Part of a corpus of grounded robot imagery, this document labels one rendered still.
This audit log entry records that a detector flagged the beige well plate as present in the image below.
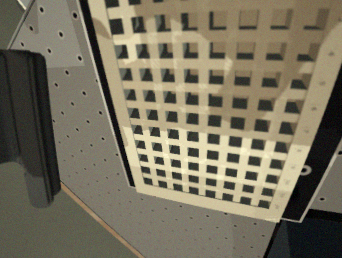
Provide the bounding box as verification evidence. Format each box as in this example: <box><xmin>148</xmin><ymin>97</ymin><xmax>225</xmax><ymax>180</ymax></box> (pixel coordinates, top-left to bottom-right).
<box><xmin>88</xmin><ymin>0</ymin><xmax>342</xmax><ymax>223</ymax></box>

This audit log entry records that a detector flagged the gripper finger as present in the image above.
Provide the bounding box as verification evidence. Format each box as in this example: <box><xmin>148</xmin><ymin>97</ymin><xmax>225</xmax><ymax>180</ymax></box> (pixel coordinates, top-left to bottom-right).
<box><xmin>0</xmin><ymin>49</ymin><xmax>61</xmax><ymax>208</ymax></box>

